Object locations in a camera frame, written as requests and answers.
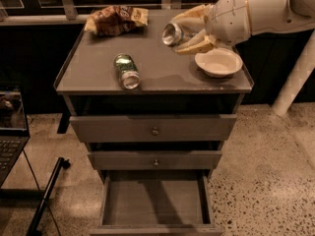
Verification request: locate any black laptop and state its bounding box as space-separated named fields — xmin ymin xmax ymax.
xmin=0 ymin=82 xmax=30 ymax=187

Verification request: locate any grey middle drawer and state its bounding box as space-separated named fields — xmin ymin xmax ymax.
xmin=88 ymin=150 xmax=222 ymax=170

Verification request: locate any black stand bar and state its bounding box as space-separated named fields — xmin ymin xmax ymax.
xmin=26 ymin=157 xmax=71 ymax=236

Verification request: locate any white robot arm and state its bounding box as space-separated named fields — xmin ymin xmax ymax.
xmin=172 ymin=0 xmax=315 ymax=55

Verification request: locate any blue silver redbull can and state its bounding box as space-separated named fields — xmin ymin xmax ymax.
xmin=161 ymin=23 xmax=197 ymax=47

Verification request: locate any grey drawer cabinet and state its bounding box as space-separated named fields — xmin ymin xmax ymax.
xmin=53 ymin=7 xmax=256 ymax=236

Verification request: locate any grey open bottom drawer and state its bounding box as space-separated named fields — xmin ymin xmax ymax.
xmin=90 ymin=170 xmax=222 ymax=236

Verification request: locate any green soda can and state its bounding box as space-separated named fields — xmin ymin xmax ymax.
xmin=113 ymin=53 xmax=141 ymax=89

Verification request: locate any white bowl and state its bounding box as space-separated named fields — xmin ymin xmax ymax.
xmin=195 ymin=48 xmax=243 ymax=78

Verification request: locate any crumpled chip bag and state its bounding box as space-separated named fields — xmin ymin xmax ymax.
xmin=84 ymin=6 xmax=149 ymax=36

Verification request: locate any grey top drawer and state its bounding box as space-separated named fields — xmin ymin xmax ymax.
xmin=70 ymin=114 xmax=236 ymax=143

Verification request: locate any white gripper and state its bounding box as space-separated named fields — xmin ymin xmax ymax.
xmin=171 ymin=0 xmax=251 ymax=55

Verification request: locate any metal window railing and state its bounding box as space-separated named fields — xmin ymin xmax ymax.
xmin=0 ymin=0 xmax=274 ymax=27

